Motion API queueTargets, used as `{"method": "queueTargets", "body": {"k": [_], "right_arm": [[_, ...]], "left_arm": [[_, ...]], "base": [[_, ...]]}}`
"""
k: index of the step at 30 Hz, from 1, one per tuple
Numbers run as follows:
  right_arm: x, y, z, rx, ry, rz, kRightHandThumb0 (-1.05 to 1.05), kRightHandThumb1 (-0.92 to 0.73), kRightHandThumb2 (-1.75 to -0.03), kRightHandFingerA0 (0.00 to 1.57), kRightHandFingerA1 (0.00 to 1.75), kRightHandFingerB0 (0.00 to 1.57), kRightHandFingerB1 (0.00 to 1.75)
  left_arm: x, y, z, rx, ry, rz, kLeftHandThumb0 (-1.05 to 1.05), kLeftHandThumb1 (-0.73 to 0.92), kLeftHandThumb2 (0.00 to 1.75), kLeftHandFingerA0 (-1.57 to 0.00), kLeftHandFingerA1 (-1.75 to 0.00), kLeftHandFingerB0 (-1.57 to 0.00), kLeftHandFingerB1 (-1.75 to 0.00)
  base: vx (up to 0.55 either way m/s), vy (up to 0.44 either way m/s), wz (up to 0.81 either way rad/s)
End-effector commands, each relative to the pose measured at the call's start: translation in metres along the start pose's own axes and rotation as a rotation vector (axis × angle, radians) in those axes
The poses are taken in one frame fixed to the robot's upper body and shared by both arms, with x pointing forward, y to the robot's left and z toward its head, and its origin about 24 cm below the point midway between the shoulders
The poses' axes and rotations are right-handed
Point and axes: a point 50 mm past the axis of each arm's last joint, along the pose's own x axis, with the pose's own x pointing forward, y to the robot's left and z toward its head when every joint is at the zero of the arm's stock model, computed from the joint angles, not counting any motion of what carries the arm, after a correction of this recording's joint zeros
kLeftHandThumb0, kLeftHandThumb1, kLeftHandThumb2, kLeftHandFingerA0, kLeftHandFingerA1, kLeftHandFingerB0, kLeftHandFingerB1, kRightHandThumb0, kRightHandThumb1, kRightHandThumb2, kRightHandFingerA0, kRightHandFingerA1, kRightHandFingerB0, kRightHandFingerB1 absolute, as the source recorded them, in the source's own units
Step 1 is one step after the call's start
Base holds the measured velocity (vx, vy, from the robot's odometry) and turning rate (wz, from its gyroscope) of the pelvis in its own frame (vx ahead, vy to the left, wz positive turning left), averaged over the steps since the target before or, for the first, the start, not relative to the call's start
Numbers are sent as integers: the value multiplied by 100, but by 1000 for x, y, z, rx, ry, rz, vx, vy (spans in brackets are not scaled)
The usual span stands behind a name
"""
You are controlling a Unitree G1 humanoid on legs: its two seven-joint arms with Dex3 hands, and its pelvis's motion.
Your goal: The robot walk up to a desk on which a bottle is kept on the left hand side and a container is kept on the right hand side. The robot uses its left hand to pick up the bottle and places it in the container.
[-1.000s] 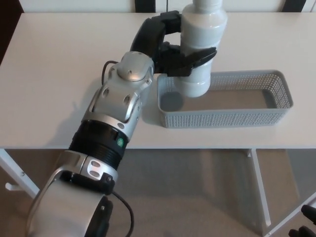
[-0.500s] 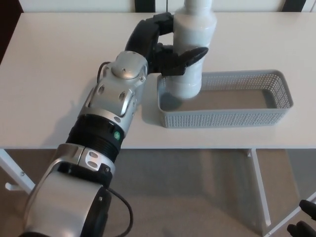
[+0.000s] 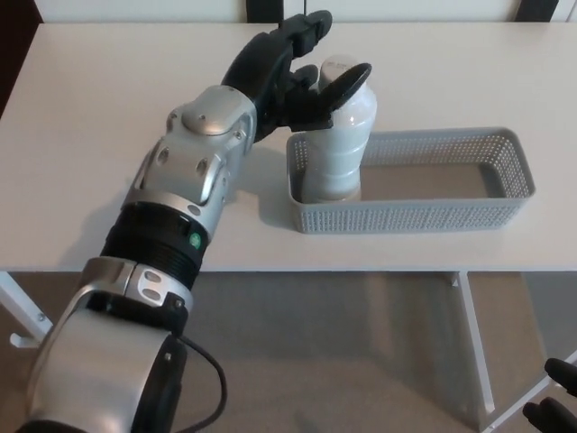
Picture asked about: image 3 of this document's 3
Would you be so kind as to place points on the grey perforated plastic basket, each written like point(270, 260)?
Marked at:
point(405, 216)

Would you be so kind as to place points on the black vertical panel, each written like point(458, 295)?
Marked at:
point(532, 10)
point(263, 10)

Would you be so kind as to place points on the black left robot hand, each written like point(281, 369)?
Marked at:
point(261, 72)

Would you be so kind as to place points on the white plastic bottle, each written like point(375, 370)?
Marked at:
point(351, 149)

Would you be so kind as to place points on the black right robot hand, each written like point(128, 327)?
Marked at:
point(565, 415)

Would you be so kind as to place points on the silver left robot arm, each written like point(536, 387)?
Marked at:
point(180, 171)

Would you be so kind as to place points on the white desk side hook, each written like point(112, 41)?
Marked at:
point(20, 341)

